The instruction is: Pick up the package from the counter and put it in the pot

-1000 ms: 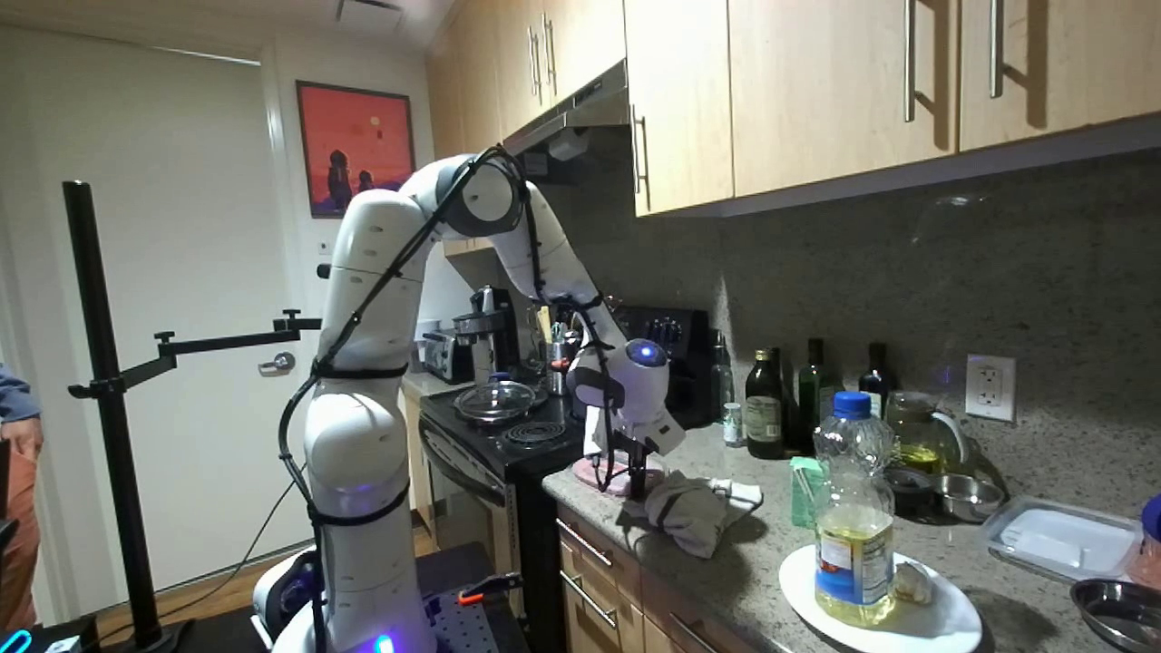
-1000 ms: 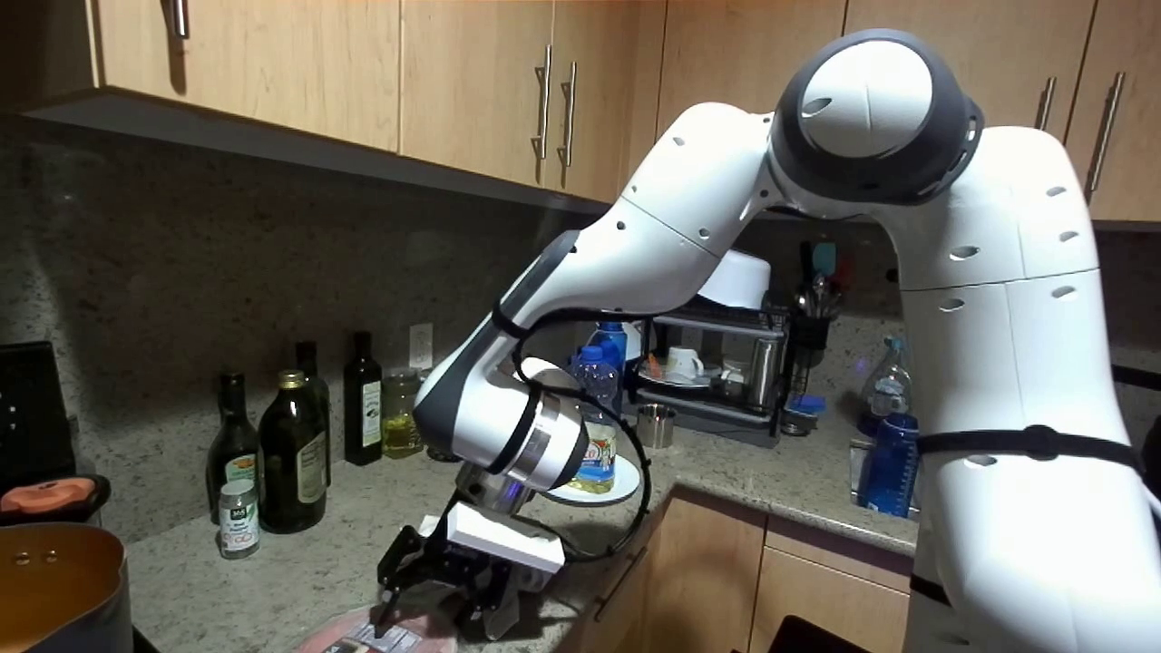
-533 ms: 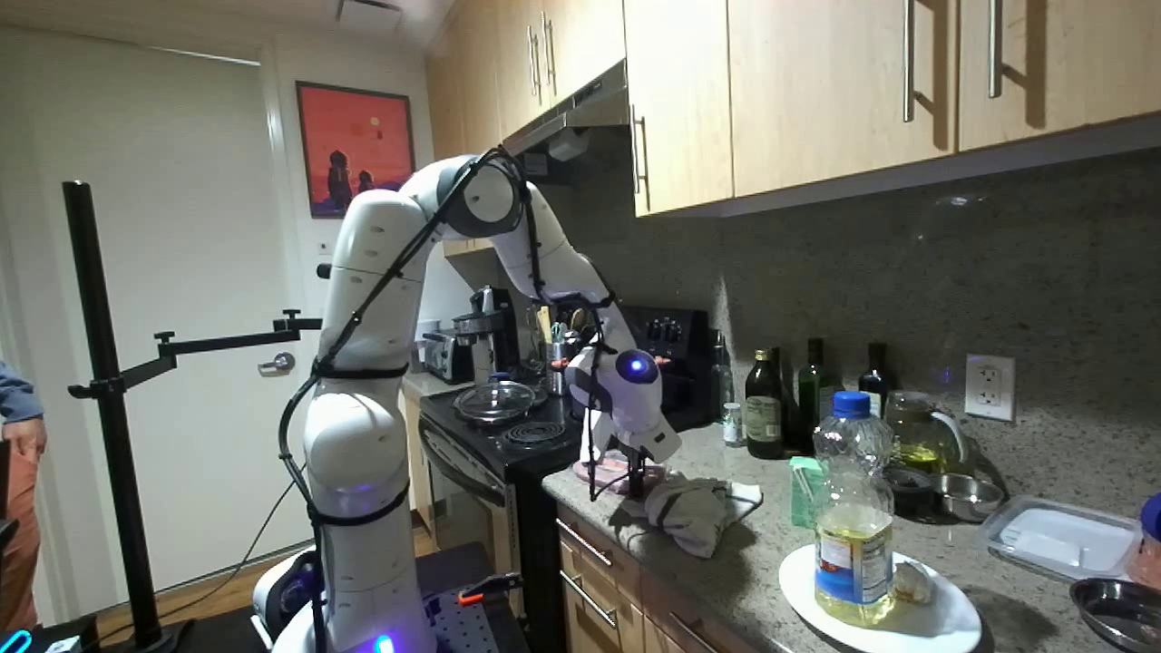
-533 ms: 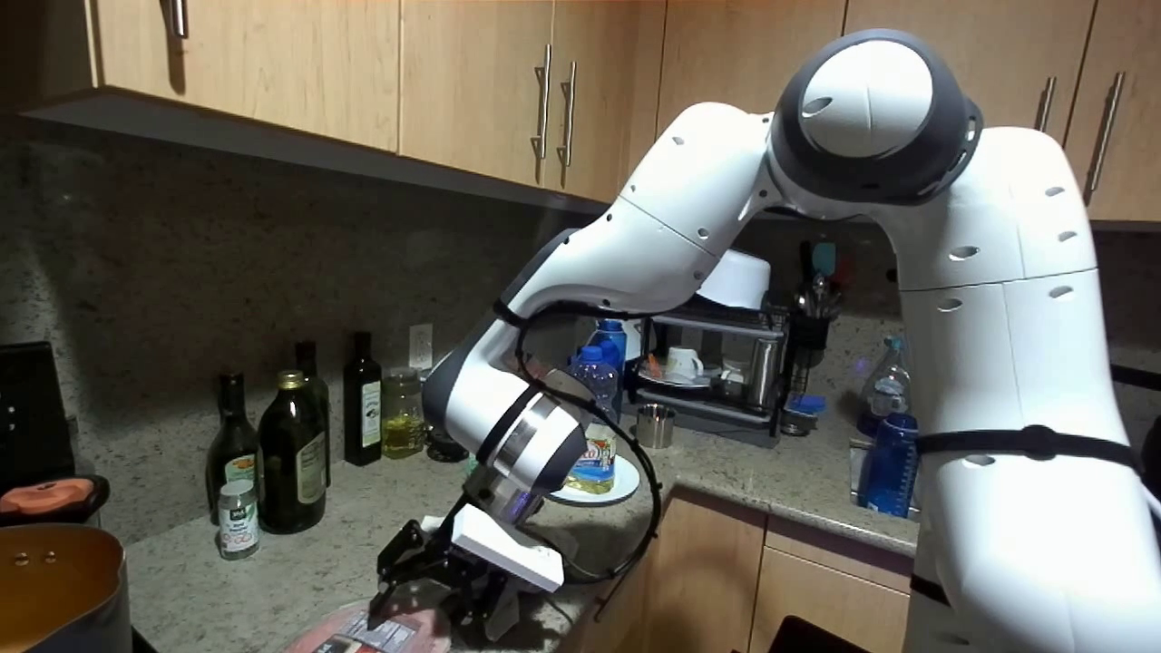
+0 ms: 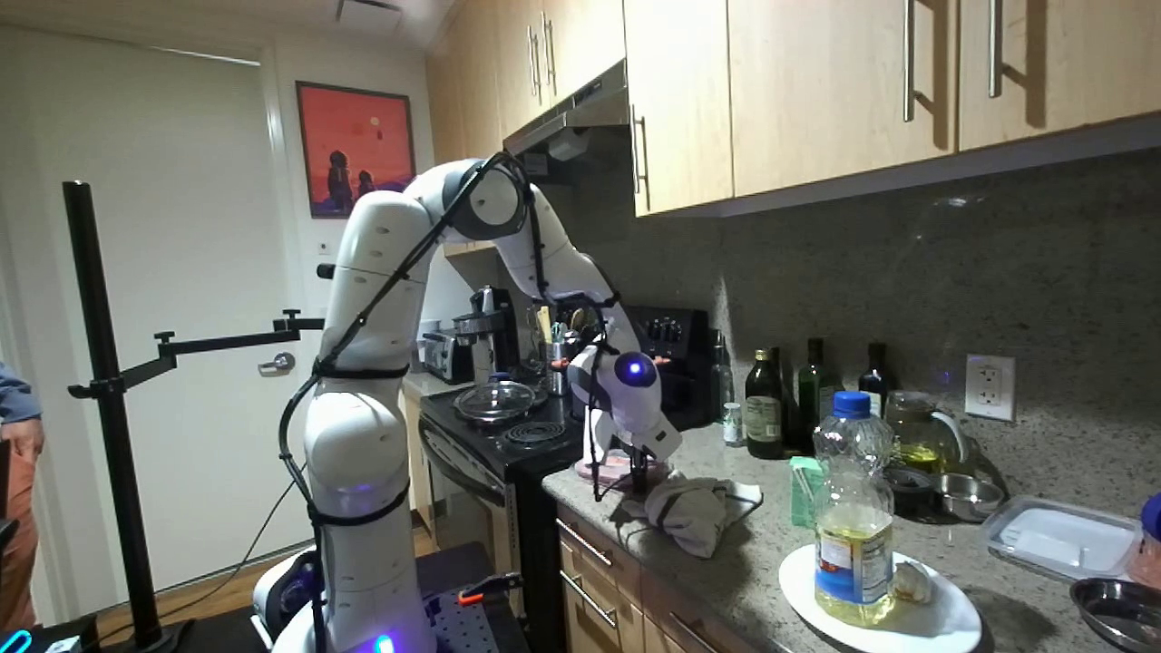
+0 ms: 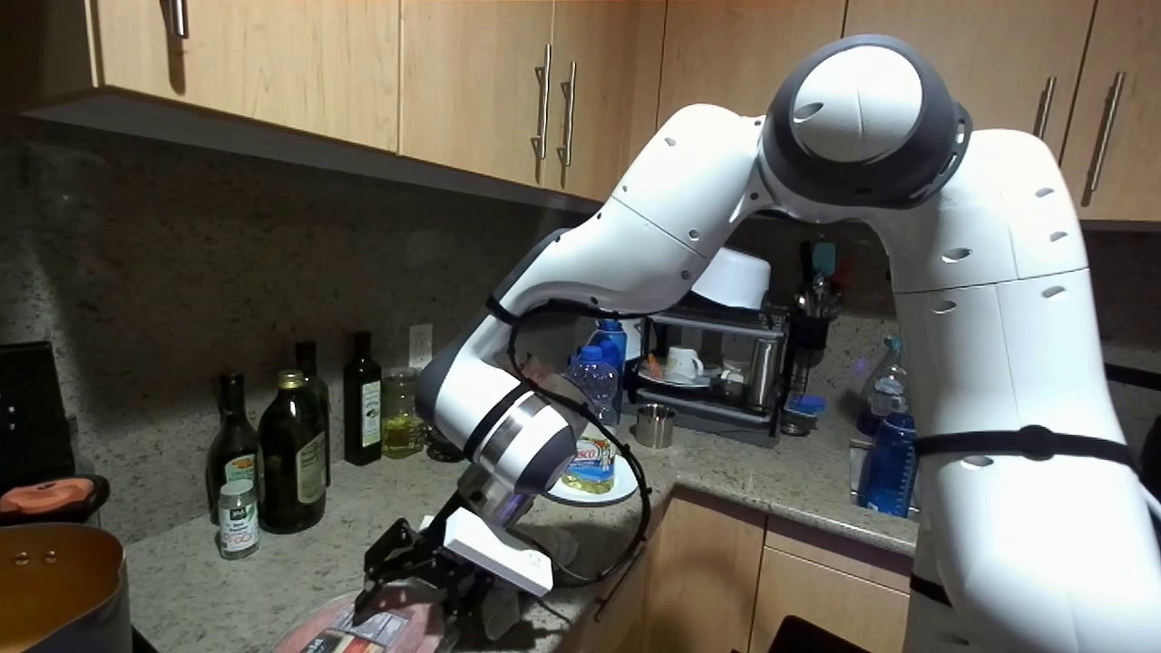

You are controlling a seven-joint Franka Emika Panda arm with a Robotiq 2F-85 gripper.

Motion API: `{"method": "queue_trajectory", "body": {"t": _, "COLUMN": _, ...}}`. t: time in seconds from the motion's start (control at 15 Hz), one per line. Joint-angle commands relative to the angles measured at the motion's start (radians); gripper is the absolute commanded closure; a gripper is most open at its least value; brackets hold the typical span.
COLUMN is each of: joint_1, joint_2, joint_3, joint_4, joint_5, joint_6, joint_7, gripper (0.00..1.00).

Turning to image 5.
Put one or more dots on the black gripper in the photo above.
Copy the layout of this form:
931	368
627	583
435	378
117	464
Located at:
607	432

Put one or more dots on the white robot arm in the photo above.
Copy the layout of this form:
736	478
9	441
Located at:
351	473

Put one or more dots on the glass pot lid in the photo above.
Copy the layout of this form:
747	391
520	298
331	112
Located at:
499	401

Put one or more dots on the black stove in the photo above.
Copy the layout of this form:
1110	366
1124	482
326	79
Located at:
483	482

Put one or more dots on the white grey dish towel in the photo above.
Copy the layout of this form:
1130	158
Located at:
692	515

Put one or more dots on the small spice jar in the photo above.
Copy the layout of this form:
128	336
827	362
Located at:
729	426

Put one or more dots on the wooden lower cabinets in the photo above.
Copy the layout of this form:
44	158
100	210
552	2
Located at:
619	606

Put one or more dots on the wooden cabinets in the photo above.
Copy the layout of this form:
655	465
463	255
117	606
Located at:
619	606
778	100

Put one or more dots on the dark olive oil bottle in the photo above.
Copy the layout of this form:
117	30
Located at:
761	423

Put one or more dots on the dark green glass bottle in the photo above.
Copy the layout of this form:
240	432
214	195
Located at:
813	391

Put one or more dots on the cooking oil plastic bottle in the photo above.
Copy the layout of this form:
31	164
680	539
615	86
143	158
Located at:
853	515

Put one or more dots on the dark wine bottle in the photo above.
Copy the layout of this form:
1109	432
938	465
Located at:
878	378

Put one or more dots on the glass oil jug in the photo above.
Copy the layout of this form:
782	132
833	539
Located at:
925	432

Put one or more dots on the range hood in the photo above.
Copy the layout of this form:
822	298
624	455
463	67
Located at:
562	129

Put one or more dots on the white round plate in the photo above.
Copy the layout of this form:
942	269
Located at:
938	623

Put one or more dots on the wooden upper cabinets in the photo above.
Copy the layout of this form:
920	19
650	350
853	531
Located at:
778	100

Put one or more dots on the clear plastic food container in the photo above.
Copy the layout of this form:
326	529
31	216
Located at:
1064	541

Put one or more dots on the dark metal bowl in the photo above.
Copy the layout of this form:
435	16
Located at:
1118	611

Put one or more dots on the white wall outlet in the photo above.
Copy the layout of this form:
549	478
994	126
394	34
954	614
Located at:
992	386

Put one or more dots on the red framed wall picture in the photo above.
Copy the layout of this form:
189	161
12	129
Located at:
351	142

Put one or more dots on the black camera stand pole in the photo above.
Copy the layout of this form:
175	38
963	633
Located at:
105	391

